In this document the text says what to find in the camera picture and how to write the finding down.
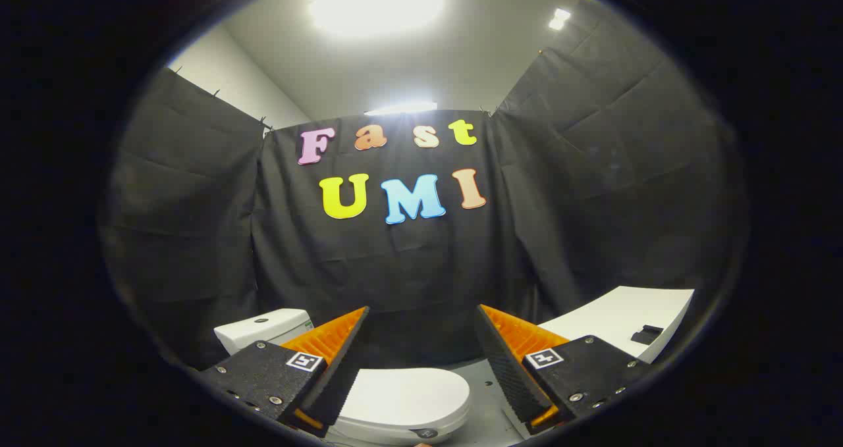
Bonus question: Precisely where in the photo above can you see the white toilet seat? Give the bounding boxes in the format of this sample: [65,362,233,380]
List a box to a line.
[329,415,472,445]

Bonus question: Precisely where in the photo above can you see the black backdrop cloth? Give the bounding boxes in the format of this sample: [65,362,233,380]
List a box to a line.
[99,13,748,372]

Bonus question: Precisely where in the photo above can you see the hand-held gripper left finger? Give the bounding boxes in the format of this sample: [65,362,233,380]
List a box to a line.
[198,306,371,438]

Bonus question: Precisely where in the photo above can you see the white toilet tank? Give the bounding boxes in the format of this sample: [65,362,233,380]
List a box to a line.
[214,308,314,356]

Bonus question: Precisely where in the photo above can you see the long ceiling light strip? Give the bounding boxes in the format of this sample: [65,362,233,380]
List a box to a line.
[364,101,439,117]

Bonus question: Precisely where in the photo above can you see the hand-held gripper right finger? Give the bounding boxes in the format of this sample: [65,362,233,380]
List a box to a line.
[474,303,654,437]

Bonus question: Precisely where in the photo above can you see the large round ceiling light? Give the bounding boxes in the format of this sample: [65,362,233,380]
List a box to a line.
[308,0,447,38]

